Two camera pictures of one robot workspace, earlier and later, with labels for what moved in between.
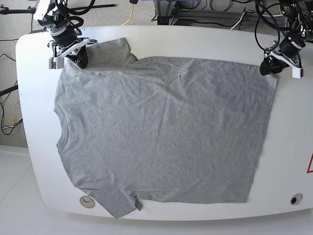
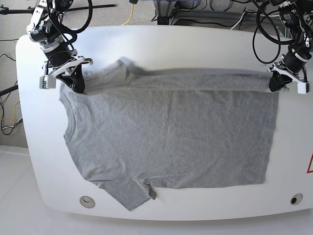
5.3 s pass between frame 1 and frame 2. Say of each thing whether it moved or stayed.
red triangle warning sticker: stayed
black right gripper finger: moved
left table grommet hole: stayed
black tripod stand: stayed
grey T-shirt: moved
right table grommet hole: stayed
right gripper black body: moved
